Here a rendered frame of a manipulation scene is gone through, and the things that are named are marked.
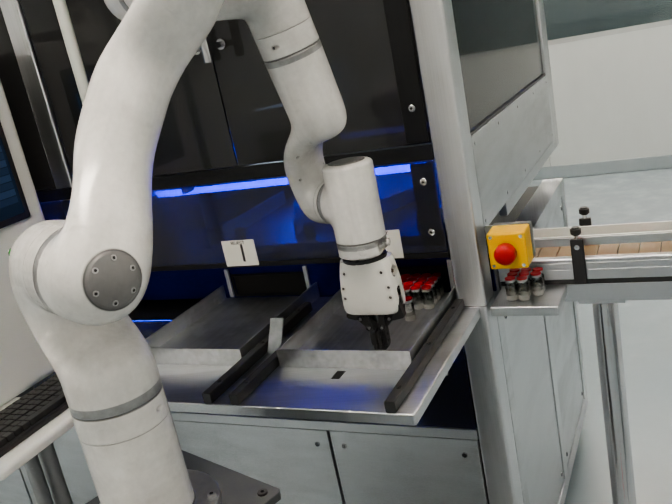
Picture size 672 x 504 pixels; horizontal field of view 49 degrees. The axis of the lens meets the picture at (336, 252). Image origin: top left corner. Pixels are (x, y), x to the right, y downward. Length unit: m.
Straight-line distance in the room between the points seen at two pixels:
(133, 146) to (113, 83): 0.08
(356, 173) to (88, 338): 0.47
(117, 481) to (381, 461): 0.85
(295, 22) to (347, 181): 0.25
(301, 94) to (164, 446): 0.53
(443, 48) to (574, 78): 4.66
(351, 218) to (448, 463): 0.70
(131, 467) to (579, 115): 5.33
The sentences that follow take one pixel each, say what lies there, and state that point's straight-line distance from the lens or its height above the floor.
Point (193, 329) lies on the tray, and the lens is 1.68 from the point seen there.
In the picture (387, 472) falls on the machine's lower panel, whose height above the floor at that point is 0.48.
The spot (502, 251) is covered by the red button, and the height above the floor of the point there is 1.01.
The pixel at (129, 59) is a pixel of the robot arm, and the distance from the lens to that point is 0.97.
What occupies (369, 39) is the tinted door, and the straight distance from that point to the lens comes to 1.43.
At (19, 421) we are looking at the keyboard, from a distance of 1.66.
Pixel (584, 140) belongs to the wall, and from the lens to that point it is 6.08.
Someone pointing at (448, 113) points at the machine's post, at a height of 1.26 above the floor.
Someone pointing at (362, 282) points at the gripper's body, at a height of 1.04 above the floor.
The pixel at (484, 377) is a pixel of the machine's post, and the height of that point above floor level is 0.73.
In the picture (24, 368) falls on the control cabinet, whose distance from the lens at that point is 1.86.
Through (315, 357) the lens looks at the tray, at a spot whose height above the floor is 0.90.
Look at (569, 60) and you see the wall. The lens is 6.00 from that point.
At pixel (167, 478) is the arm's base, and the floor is 0.94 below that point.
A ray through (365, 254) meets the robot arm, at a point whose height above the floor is 1.09.
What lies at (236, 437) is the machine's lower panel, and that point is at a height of 0.54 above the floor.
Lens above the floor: 1.45
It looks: 16 degrees down
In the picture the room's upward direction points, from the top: 12 degrees counter-clockwise
